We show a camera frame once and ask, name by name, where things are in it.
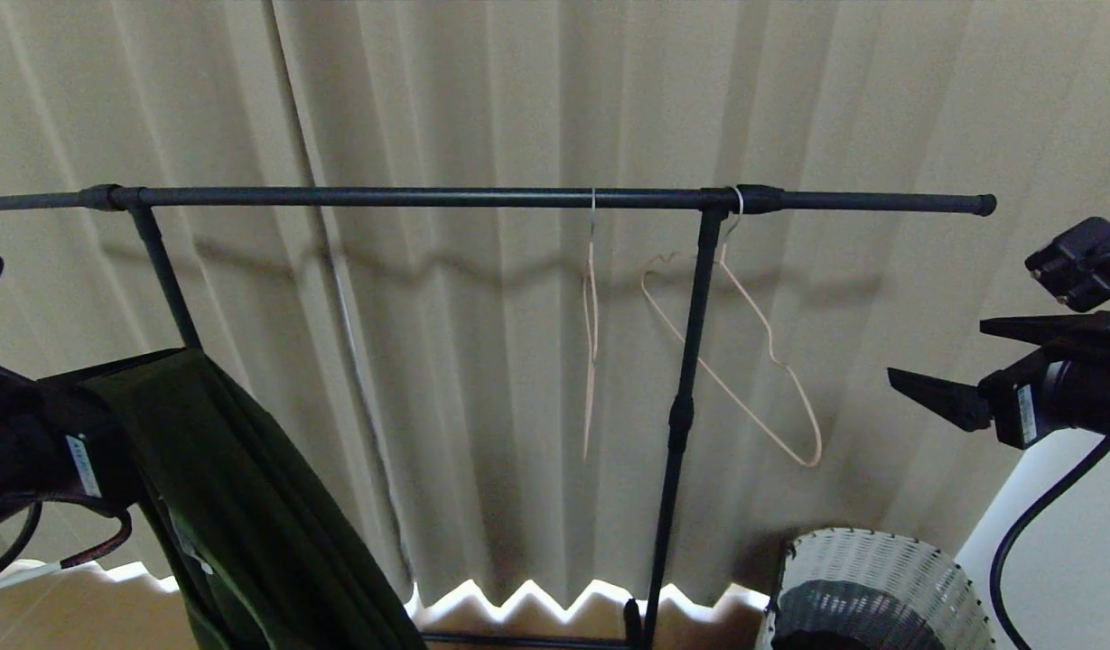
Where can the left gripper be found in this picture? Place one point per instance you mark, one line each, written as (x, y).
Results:
(31, 442)

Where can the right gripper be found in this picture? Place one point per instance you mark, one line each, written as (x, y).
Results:
(1087, 397)

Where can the pink clothes hanger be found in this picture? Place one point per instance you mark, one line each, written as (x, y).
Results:
(589, 415)
(818, 442)

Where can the green printed shirt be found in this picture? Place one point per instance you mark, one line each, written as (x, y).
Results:
(247, 506)

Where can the white laundry basket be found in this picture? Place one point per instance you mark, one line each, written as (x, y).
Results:
(880, 560)

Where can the black clothes rack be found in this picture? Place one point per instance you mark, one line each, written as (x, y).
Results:
(428, 197)

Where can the beige curtain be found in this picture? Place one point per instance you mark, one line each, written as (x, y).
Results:
(473, 406)

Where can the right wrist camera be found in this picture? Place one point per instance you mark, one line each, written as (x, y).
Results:
(1078, 262)

